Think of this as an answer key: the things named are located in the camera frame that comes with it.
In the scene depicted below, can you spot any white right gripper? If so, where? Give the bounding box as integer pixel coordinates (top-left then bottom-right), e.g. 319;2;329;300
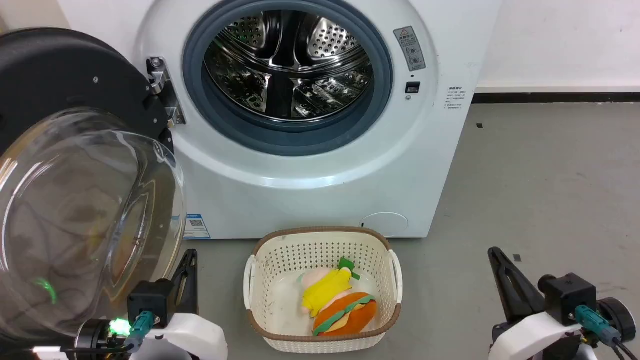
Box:
488;246;585;360

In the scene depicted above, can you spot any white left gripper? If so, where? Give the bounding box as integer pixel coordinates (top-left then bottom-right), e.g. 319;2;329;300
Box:
131;248;229;360

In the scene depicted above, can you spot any black door with glass bowl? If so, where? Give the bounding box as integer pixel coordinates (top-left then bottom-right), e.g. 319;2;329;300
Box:
0;27;187;347

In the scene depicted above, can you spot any white front-load washing machine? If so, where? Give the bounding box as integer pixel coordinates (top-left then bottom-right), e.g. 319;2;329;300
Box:
56;0;503;240

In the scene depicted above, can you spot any metal door hinge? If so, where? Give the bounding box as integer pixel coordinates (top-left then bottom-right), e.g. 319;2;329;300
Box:
146;56;187;129

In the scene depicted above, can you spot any blue and white QR sticker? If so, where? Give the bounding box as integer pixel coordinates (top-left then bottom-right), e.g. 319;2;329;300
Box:
182;214;212;241

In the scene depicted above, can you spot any cream plastic laundry basket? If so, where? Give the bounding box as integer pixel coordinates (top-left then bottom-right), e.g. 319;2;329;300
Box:
243;226;404;355

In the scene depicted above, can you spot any yellow and pink plush doll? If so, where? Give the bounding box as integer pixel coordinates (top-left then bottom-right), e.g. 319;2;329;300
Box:
298;257;361;319

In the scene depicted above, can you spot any round white filter cover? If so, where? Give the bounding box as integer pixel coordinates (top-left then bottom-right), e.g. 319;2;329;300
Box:
359;212;410;238

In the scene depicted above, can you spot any orange burger plush toy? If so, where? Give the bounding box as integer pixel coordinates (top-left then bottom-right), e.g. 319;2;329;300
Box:
312;292;378;337

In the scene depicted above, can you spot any small printed text label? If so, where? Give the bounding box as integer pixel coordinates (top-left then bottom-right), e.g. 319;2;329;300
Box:
443;86;467;112

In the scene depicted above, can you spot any stainless steel washer drum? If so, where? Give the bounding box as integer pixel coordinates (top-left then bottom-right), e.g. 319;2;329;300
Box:
202;9;375;122

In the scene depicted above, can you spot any grey warning sticker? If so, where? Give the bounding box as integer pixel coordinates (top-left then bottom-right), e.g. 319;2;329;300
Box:
393;26;427;73

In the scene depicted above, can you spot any teal-plug left camera cable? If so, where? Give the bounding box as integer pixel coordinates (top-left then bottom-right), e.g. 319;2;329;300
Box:
123;310;155;355

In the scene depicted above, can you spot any teal-plug camera cable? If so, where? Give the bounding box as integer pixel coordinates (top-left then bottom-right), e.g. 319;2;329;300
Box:
123;310;155;355
574;305;640;360

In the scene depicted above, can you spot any teal-plug right camera cable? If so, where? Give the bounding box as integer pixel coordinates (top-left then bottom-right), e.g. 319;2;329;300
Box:
574;305;640;360

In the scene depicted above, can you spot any black wall baseboard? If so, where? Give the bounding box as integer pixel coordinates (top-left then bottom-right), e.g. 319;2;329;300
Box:
472;92;640;105

